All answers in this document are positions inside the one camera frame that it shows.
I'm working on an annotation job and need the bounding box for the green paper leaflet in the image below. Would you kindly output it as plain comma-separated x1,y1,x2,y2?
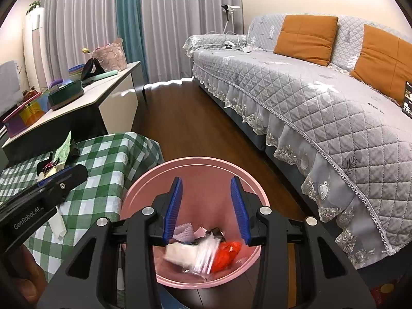
53,131,73,165

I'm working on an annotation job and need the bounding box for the teal curtain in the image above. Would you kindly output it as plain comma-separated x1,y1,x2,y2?
115,0,149,84

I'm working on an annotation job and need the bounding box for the grey curtain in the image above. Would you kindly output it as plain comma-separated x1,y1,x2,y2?
41,0,120,71
138,0,243,82

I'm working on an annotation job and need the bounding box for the grey television dust cover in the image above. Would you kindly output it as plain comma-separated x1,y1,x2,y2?
0,59,20,110

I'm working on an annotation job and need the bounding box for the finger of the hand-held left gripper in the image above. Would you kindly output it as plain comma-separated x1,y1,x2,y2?
39,164,89,200

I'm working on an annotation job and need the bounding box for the green checked tablecloth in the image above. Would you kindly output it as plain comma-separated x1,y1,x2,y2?
0,132,165,284

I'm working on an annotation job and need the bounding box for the white translucent plastic strip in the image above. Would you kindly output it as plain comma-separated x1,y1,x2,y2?
48,204,67,239

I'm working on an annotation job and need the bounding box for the orange cushion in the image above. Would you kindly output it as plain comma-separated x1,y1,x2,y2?
349,24,412,107
273,14,339,67

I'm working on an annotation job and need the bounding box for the black printed card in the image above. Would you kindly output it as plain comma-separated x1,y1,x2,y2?
402,80,412,119

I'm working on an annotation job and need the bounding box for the white floor lamp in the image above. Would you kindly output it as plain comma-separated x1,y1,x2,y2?
220,3,241,36

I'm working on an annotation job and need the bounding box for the white foam fruit net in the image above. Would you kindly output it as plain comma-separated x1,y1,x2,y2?
172,225,195,243

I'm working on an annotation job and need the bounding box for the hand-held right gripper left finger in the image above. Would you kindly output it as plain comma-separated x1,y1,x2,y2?
47,176,183,309

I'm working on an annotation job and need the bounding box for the colourful tin box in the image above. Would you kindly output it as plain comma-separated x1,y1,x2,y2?
3,87,49,138

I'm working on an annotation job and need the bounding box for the maroon snack packet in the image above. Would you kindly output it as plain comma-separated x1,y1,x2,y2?
37,158,65,179

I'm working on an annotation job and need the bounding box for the pink waste bin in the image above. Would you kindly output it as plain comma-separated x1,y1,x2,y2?
120,157,271,289

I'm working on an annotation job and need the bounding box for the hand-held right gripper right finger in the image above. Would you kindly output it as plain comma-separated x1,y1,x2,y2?
230,175,377,309

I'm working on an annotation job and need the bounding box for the white top coffee table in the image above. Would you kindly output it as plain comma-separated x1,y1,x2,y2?
2,61,147,165

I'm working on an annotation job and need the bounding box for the red plastic bag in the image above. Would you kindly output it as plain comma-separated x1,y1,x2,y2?
211,241,243,273

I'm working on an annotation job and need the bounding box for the clear plastic bag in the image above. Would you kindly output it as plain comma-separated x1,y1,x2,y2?
183,236,219,274

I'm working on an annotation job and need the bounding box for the stack of coloured bowls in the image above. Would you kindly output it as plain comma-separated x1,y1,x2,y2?
67,64,89,82

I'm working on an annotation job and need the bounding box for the person's left hand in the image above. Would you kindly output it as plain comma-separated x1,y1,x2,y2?
8,246,49,309

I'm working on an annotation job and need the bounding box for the green round tin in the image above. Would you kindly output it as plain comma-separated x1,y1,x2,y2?
48,80,85,110

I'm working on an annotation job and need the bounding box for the grey quilted sofa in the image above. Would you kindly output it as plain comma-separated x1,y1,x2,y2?
183,13,412,269

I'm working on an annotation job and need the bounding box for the pink lace basket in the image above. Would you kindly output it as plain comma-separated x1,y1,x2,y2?
91,38,127,73

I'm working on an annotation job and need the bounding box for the white standing air conditioner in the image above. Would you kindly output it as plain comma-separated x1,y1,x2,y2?
23,6,52,92

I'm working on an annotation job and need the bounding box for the white power strip with cables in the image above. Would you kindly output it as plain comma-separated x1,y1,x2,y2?
206,31,255,53

